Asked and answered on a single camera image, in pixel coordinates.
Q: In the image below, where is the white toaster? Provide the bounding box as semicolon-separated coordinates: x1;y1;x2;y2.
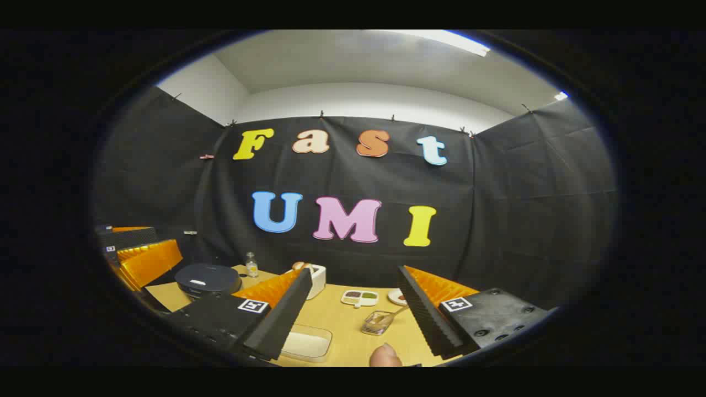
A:
301;264;327;300

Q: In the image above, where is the black rice cooker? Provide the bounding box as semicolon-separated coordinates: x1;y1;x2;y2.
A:
175;264;242;301

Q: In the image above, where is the clear chopstick holder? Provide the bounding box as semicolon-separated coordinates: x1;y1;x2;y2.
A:
361;310;395;336

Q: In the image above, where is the white divided grain dish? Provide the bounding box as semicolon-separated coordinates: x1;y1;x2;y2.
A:
341;289;379;308

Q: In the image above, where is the wooden spoon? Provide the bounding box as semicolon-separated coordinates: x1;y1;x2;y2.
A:
375;305;410;326

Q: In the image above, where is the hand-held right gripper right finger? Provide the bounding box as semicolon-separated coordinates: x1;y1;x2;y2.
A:
397;265;549;359

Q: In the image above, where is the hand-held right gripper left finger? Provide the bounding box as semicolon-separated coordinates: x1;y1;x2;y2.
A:
165;268;313;362

